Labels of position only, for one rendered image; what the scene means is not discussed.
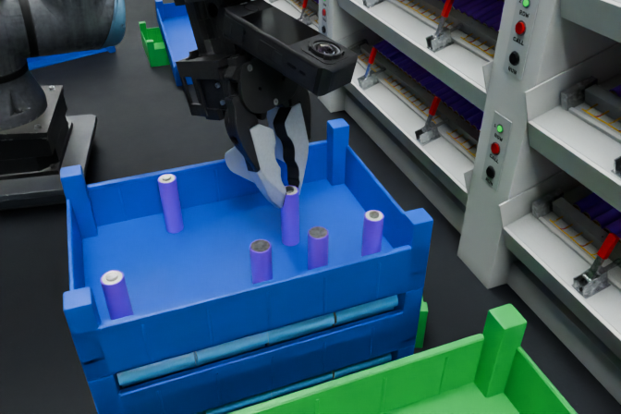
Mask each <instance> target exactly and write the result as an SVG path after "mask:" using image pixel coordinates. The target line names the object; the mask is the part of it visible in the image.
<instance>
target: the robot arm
mask: <svg viewBox="0 0 621 414"><path fill-rule="evenodd" d="M174 2H175V6H183V5H185V6H186V9H187V12H188V15H189V21H190V25H191V28H192V31H193V35H194V38H195V42H196V44H197V48H198V49H195V50H193V51H190V52H189V56H188V57H186V58H183V59H181V60H178V61H176V64H177V70H178V73H179V77H180V79H181V82H182V85H183V89H184V92H185V94H186V98H187V101H188V104H189V110H190V112H191V115H192V116H205V117H206V119H210V120H219V121H220V120H222V119H225V128H226V131H227V134H228V136H229V138H230V139H231V141H232V143H233V144H234V145H235V147H233V148H232V149H230V150H229V151H227V152H226V153H225V162H226V165H227V167H228V168H229V169H230V171H232V172H233V173H235V174H237V175H239V176H241V177H244V178H246V179H247V180H249V181H251V182H253V183H255V185H256V187H257V188H258V189H259V191H260V192H261V194H262V195H263V197H264V198H265V199H266V200H268V202H270V203H271V204H272V205H273V206H274V207H276V208H282V207H283V206H284V202H285V197H286V192H287V190H286V187H285V186H284V183H283V181H282V179H281V167H280V166H279V164H278V162H277V161H276V159H278V160H280V161H282V162H284V163H286V166H287V181H288V185H292V186H295V187H297V188H298V190H299V194H300V191H301V187H302V182H303V177H304V174H305V169H306V164H307V160H308V154H309V141H310V139H311V99H310V95H309V91H310V92H312V93H313V94H315V95H316V96H323V95H325V94H327V93H329V92H331V91H334V90H336V89H338V88H341V87H343V86H345V85H347V84H348V83H350V82H351V80H352V77H353V74H354V70H355V66H356V64H357V60H358V54H356V53H354V52H353V51H351V50H349V49H347V48H346V47H345V46H343V45H341V44H340V43H337V42H335V41H334V40H332V39H330V38H329V37H327V36H325V35H323V34H322V33H320V32H318V31H317V30H315V29H313V28H311V27H310V26H308V25H306V24H304V23H303V22H301V21H299V20H298V19H296V18H293V17H292V16H290V15H288V14H287V13H286V12H284V11H282V10H280V9H279V8H277V7H275V6H273V5H271V4H269V3H267V2H266V1H264V0H253V1H251V0H174ZM125 29H126V8H125V0H0V131H2V130H7V129H11V128H17V127H20V126H23V125H25V124H28V123H30V122H31V121H33V120H35V119H36V118H38V117H39V116H41V115H42V114H43V113H44V111H45V110H46V107H47V102H46V97H45V93H44V91H43V89H42V88H41V86H40V85H39V83H38V82H37V80H36V79H35V78H34V77H33V75H32V74H31V72H30V70H29V67H28V62H27V58H31V57H38V56H46V55H60V54H67V53H74V52H81V51H89V50H101V49H103V48H105V47H110V46H115V45H117V44H119V43H120V42H121V41H122V39H123V37H124V34H125ZM185 77H191V78H192V82H193V85H194V89H195V92H196V94H197V98H198V101H199V103H193V102H192V100H191V96H190V93H189V87H188V84H187V81H186V78H185ZM266 117H267V121H268V127H266V126H263V125H261V124H259V121H258V120H264V119H265V118H266ZM275 158H276V159H275Z"/></svg>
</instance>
